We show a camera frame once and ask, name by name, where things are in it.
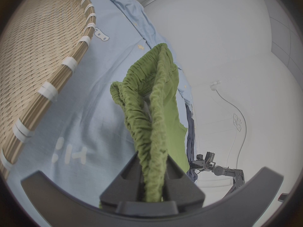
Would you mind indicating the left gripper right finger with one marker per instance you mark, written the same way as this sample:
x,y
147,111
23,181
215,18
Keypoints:
x,y
182,188

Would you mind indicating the round woven basket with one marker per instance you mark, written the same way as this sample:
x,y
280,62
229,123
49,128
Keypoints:
x,y
35,44

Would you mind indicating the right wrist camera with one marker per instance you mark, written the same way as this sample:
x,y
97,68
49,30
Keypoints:
x,y
200,157

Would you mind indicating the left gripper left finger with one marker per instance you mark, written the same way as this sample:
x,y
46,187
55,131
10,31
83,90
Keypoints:
x,y
123,188

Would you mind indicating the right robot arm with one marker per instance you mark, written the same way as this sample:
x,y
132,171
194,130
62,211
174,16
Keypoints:
x,y
227,171

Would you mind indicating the green shorts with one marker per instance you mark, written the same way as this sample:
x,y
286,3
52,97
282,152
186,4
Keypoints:
x,y
151,126

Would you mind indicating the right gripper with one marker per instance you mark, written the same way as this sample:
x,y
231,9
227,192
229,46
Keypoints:
x,y
209,157

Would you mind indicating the pale blue quilt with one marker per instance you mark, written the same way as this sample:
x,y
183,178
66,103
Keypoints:
x,y
132,8

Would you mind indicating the bed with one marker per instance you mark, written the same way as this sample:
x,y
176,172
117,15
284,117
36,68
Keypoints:
x,y
94,103

